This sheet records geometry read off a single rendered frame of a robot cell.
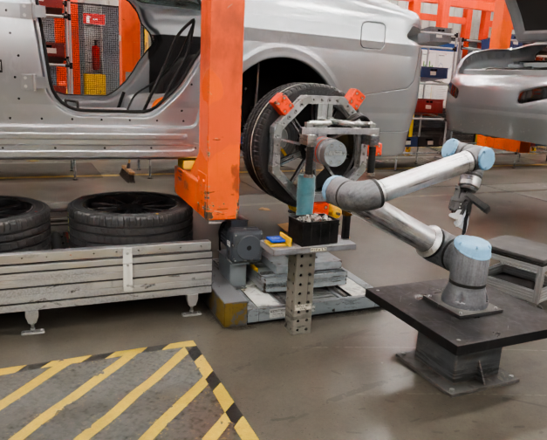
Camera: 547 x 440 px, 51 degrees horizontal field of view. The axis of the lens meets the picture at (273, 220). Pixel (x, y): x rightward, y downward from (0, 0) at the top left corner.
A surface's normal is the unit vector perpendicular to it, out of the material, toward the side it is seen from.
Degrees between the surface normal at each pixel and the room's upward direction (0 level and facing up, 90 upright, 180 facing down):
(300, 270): 90
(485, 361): 90
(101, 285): 90
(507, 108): 89
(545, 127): 104
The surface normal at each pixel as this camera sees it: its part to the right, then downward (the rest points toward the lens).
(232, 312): 0.38, 0.24
